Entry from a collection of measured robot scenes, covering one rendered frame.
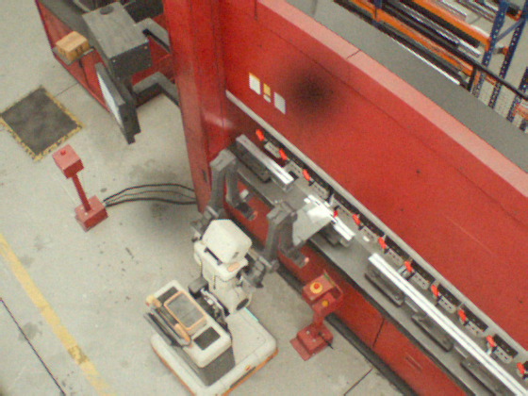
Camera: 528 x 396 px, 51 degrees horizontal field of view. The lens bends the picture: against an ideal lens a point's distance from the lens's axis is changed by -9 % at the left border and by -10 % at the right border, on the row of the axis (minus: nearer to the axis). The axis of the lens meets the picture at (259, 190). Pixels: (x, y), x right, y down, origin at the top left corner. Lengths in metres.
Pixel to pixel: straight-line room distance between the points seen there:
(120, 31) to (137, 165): 2.05
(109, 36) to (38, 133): 2.56
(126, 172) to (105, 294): 1.19
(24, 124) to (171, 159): 1.62
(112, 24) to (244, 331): 2.15
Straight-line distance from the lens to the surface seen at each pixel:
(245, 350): 4.02
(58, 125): 5.86
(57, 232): 5.09
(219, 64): 3.61
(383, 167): 2.88
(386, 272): 3.53
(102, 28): 3.55
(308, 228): 3.60
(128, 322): 4.52
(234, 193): 3.35
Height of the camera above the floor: 4.03
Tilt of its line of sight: 54 degrees down
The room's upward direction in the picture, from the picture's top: 3 degrees counter-clockwise
